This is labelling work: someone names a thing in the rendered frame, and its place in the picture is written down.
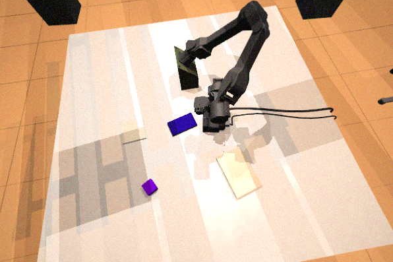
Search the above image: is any purple cube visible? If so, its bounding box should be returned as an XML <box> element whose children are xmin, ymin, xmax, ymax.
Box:
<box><xmin>142</xmin><ymin>178</ymin><xmax>158</xmax><ymax>195</ymax></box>

